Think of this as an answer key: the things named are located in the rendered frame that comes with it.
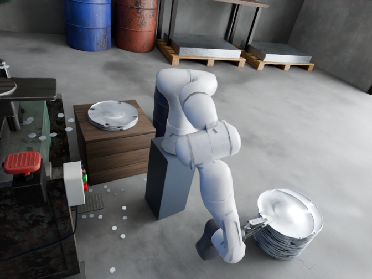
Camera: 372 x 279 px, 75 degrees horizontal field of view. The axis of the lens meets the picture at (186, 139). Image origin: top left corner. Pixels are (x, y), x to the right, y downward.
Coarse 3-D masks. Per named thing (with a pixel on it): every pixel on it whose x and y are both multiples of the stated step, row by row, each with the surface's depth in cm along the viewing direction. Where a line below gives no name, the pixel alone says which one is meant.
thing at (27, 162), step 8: (24, 152) 58; (32, 152) 58; (8, 160) 55; (16, 160) 55; (24, 160) 56; (32, 160) 56; (40, 160) 58; (8, 168) 53; (16, 168) 54; (24, 168) 54; (32, 168) 55
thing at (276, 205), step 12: (264, 192) 133; (276, 192) 135; (264, 204) 126; (276, 204) 126; (288, 204) 129; (300, 204) 130; (264, 216) 119; (276, 216) 121; (288, 216) 121; (300, 216) 123; (312, 216) 124; (276, 228) 115; (288, 228) 116; (300, 228) 118; (312, 228) 119
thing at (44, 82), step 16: (0, 80) 77; (16, 80) 79; (32, 80) 81; (48, 80) 83; (0, 96) 71; (16, 96) 72; (32, 96) 74; (48, 96) 75; (0, 112) 74; (16, 112) 77; (16, 128) 79
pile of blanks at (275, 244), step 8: (256, 216) 141; (256, 232) 136; (264, 232) 130; (272, 232) 124; (256, 240) 136; (264, 240) 130; (272, 240) 126; (280, 240) 123; (288, 240) 120; (296, 240) 119; (304, 240) 121; (264, 248) 132; (272, 248) 128; (280, 248) 125; (288, 248) 123; (296, 248) 123; (304, 248) 129; (272, 256) 131; (280, 256) 130; (288, 256) 128; (296, 256) 131
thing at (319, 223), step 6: (288, 192) 137; (294, 192) 138; (300, 198) 135; (306, 198) 136; (306, 204) 132; (312, 210) 129; (318, 210) 130; (318, 216) 127; (318, 222) 124; (318, 228) 120
